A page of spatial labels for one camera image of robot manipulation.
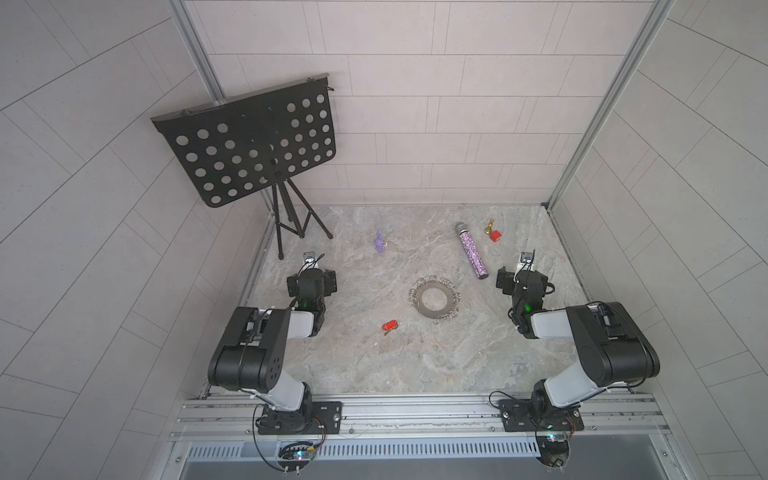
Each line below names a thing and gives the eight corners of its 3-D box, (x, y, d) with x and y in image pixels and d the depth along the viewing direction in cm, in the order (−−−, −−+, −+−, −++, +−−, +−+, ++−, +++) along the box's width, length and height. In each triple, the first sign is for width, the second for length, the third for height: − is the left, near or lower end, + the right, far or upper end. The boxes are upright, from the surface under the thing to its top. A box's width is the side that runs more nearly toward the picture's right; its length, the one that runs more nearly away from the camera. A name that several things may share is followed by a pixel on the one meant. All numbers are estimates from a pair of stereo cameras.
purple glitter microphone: (476, 280, 98) (479, 274, 95) (454, 229, 112) (456, 223, 109) (487, 278, 99) (489, 272, 96) (463, 228, 113) (465, 221, 110)
